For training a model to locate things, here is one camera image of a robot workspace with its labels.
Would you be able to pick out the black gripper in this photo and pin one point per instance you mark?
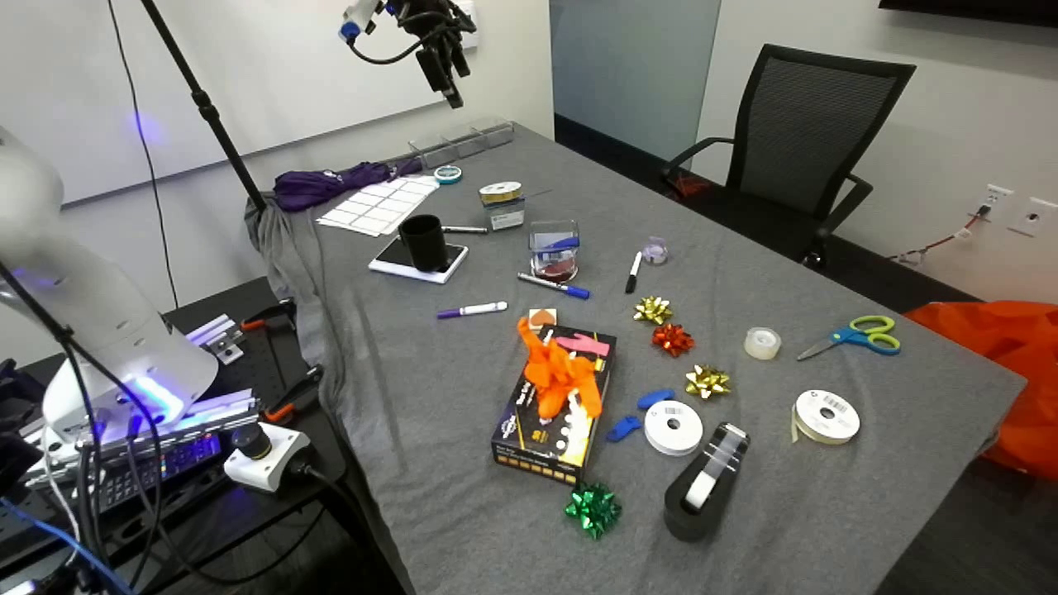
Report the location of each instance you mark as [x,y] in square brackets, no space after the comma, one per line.
[434,21]

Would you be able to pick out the blue marker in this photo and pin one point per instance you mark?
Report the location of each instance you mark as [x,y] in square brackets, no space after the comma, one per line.
[562,245]

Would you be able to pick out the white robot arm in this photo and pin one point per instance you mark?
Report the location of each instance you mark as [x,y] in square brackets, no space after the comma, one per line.
[102,317]

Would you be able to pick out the clear plastic container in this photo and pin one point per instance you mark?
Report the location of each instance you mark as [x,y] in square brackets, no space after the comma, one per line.
[552,266]

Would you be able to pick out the purple marker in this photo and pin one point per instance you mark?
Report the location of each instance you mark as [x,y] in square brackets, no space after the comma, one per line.
[475,308]

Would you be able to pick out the black marker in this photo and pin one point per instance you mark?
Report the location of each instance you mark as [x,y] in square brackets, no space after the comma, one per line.
[633,274]

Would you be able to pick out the teal tape roll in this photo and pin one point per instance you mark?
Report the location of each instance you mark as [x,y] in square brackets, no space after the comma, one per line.
[446,175]

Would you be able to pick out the gold ribbon spool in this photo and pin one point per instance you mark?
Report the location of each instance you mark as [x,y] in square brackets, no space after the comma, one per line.
[499,194]

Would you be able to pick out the white label sheet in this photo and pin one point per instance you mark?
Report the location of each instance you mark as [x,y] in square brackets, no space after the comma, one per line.
[379,205]

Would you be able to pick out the small grey box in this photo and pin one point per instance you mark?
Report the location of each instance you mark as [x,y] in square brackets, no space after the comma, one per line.
[508,221]

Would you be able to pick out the purple cloth bundle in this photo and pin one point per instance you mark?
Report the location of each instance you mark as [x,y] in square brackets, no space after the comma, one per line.
[319,182]

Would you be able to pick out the black cup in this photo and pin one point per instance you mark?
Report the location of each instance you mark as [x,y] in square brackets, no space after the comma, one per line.
[423,245]

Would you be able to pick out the red white tape roll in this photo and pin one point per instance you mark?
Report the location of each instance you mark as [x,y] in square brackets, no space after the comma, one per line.
[552,270]

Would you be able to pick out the black tripod pole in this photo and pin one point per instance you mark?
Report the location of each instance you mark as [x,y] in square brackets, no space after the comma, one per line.
[202,103]

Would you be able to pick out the pen with blue cap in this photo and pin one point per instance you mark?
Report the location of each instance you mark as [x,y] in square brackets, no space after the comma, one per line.
[567,290]

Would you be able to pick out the gold gift bow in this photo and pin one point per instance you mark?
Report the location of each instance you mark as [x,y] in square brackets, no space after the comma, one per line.
[652,308]
[704,382]

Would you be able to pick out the red gift bow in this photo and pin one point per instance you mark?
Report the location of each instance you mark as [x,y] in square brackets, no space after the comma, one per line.
[672,339]

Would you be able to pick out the black office chair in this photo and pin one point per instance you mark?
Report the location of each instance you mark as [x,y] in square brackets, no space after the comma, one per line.
[811,122]

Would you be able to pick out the grey table cloth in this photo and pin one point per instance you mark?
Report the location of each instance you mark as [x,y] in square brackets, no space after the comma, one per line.
[440,442]

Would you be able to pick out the small blue plastic piece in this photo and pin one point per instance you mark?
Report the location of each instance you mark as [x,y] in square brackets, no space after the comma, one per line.
[655,398]
[626,428]

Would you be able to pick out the black nitrile gloves box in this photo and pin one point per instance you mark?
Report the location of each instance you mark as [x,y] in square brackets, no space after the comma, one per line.
[545,447]

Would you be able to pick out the small white cup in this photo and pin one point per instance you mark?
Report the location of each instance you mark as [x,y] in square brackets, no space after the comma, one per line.
[760,345]

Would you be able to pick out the white box with black knob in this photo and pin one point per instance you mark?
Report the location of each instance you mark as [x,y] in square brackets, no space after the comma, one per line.
[264,459]

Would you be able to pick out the silver electronics unit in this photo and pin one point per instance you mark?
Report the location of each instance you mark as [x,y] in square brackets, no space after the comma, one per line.
[186,424]

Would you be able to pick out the green gift bow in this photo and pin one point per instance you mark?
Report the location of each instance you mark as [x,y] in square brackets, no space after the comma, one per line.
[593,512]

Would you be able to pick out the black tape dispenser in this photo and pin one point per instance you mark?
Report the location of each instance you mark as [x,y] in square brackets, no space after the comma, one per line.
[704,485]

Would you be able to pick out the black side table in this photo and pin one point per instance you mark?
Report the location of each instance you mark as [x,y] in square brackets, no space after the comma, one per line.
[264,529]

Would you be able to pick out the white spool with yellow ribbon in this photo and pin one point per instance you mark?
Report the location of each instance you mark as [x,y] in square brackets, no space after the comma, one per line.
[828,418]

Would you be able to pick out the orange plastic bag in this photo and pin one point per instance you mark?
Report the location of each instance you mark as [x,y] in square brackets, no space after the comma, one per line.
[1014,351]

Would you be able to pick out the white wall whiteboard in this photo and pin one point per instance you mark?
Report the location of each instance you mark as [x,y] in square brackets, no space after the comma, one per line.
[284,67]

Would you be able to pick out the black wall screen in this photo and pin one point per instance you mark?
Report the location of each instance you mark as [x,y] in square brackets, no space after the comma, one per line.
[968,8]

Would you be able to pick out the white wall outlet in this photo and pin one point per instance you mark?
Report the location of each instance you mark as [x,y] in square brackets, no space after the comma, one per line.
[999,203]

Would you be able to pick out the white wall plate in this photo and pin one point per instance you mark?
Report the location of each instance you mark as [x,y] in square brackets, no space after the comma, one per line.
[1040,218]

